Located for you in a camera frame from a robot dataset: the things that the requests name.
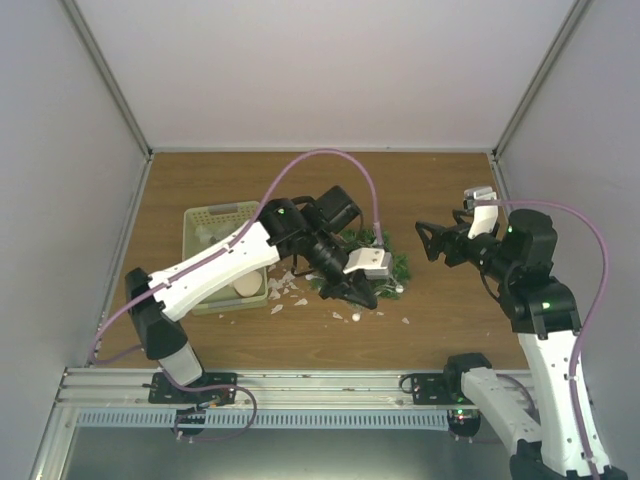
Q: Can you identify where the small green christmas tree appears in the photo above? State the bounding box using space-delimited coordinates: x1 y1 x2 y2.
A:
303 229 410 303

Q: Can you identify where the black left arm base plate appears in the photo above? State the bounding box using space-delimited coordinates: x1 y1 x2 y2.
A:
144 372 238 405

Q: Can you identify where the light green perforated plastic basket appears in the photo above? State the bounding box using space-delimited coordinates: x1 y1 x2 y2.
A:
182 201 267 316

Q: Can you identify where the silver mesh ribbon bow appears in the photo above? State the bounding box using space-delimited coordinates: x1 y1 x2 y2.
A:
194 224 235 246

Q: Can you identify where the grey slotted cable duct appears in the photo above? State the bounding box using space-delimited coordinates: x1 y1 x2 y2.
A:
76 408 449 431

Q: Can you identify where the aluminium front mounting rail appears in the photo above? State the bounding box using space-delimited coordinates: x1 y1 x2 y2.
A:
54 368 556 409

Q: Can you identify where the white ball light string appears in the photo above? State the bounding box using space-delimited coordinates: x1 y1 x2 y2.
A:
305 273 405 324

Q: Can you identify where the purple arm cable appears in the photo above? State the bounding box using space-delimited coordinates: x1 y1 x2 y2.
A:
474 198 612 474
88 148 386 365

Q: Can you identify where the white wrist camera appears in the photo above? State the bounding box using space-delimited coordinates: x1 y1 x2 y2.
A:
463 186 499 240
343 247 393 280

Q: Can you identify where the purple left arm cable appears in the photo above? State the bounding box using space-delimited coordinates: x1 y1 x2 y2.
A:
88 148 386 365

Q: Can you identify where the beige snowman ornament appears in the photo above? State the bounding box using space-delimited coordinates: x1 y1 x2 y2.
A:
232 271 263 298

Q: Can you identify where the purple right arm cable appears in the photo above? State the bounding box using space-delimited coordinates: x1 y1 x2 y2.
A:
474 198 612 474

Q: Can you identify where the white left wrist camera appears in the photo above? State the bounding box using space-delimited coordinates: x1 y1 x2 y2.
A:
343 247 393 280

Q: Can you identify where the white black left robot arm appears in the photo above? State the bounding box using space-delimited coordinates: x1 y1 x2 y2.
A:
125 186 390 404

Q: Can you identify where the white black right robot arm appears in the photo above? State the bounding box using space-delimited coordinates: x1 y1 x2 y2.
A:
415 206 628 479

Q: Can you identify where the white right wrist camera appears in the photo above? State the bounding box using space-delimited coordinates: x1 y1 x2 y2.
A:
463 186 499 240

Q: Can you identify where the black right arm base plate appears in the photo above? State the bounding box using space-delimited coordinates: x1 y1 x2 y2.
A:
398 373 472 407

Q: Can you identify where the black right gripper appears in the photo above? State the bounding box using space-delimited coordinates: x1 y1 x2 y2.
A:
416 210 516 283

